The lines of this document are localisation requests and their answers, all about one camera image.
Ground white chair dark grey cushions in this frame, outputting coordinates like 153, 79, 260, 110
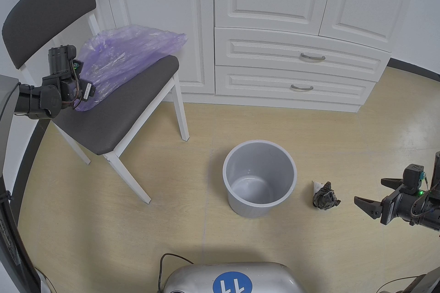
2, 0, 190, 205

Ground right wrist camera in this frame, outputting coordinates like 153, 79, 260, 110
403, 164, 425, 195

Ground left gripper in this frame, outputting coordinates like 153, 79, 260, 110
58, 74, 98, 110

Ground purple plastic bag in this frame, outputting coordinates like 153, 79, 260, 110
74, 24, 188, 112

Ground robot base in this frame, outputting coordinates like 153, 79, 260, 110
162, 262, 306, 293

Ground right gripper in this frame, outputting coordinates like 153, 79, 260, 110
354, 177, 427, 225

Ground crumpled dark grey paper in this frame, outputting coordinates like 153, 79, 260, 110
310, 180, 342, 211

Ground white trash bin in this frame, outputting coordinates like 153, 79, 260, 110
222, 139, 297, 219

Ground black cable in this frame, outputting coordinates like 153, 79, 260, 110
157, 253, 195, 293
376, 275, 428, 293

